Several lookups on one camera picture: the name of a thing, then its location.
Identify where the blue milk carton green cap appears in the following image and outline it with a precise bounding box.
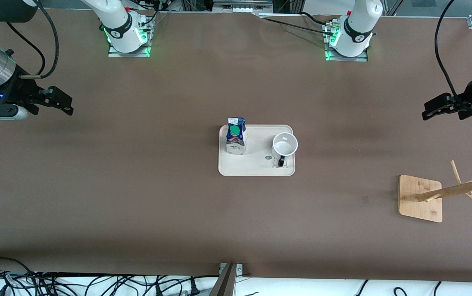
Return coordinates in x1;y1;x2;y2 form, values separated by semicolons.
225;117;248;156

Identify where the black table cable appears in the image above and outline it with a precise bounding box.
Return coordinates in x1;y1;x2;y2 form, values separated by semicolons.
260;12;336;37

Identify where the grey metal bracket beam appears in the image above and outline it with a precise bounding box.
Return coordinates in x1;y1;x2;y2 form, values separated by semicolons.
209;262;245;296

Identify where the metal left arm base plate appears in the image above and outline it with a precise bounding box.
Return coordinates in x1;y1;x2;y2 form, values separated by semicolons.
324;18;369;62

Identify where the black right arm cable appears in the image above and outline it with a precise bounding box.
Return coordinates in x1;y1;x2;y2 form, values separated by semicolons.
6;0;60;79

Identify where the cream rabbit print tray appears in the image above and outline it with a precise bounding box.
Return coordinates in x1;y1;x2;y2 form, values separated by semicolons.
218;125;296;177

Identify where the wooden cup rack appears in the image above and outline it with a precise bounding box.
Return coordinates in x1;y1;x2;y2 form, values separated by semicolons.
398;160;472;223

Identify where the white power strip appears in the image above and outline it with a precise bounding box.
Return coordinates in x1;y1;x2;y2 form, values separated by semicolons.
213;0;274;10

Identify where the white cup black handle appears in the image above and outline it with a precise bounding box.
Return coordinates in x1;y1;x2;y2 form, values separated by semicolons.
272;132;299;168

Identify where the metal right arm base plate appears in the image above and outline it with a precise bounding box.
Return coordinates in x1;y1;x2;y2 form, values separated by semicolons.
107;12;151;58

